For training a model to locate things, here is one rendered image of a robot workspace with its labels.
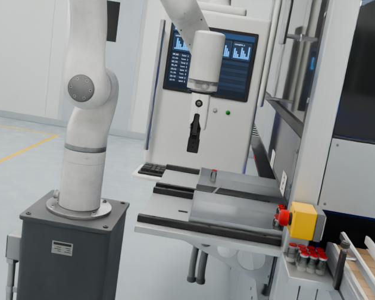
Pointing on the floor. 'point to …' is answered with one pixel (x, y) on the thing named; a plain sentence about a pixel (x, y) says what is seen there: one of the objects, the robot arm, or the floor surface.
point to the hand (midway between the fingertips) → (193, 145)
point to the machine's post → (319, 124)
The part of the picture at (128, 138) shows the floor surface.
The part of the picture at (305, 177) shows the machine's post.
